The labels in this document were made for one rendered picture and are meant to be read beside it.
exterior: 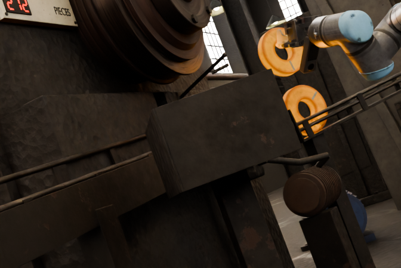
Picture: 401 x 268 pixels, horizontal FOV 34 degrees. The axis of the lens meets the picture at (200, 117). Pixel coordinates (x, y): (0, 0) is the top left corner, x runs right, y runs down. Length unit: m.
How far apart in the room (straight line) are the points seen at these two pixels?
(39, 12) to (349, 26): 0.80
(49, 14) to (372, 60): 0.88
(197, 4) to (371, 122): 2.74
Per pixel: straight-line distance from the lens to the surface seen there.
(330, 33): 1.86
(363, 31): 1.84
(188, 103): 1.03
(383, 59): 1.90
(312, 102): 2.09
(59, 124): 1.38
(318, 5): 4.47
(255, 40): 10.67
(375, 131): 4.39
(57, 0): 1.64
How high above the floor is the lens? 0.57
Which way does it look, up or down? 6 degrees up
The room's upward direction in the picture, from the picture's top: 20 degrees counter-clockwise
